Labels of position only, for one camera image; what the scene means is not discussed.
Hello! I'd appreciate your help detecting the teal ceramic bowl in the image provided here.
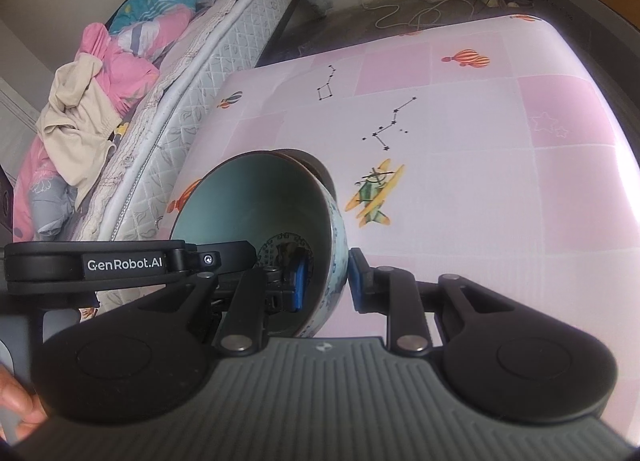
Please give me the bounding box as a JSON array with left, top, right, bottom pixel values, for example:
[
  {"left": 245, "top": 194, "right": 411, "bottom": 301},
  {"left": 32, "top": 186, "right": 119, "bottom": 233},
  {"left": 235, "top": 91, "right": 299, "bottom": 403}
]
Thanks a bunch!
[{"left": 170, "top": 149, "right": 348, "bottom": 337}]

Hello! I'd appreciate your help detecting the person's left hand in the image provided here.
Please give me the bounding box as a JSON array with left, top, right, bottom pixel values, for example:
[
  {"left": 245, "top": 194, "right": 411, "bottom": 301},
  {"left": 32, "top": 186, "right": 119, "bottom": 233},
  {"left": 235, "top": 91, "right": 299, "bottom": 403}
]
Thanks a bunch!
[{"left": 0, "top": 366, "right": 48, "bottom": 441}]

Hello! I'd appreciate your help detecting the white quilted mattress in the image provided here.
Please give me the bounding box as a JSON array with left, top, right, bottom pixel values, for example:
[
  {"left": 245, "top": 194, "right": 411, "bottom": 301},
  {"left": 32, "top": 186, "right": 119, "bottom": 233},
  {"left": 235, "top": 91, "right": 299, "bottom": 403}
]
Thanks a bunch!
[{"left": 64, "top": 0, "right": 306, "bottom": 317}]

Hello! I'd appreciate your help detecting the pink blanket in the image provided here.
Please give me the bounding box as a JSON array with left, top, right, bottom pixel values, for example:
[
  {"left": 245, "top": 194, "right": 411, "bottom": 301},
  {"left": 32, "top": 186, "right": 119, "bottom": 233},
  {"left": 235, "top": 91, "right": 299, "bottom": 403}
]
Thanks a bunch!
[{"left": 13, "top": 23, "right": 160, "bottom": 242}]

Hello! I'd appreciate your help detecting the beige garment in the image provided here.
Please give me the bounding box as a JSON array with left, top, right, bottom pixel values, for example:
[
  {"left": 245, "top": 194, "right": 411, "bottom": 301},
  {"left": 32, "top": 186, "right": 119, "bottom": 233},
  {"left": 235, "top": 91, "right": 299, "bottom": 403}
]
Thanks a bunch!
[{"left": 37, "top": 52, "right": 120, "bottom": 203}]

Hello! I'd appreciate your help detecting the pink patterned tablecloth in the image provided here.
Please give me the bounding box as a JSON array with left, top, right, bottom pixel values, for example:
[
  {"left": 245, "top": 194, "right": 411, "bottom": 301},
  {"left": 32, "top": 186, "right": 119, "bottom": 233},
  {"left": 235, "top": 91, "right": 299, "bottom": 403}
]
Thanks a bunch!
[{"left": 160, "top": 14, "right": 639, "bottom": 441}]

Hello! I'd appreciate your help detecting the large grey box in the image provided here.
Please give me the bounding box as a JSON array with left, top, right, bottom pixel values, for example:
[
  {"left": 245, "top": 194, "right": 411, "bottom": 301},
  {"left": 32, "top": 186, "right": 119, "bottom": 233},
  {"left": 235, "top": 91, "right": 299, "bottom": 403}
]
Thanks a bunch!
[{"left": 534, "top": 0, "right": 639, "bottom": 74}]

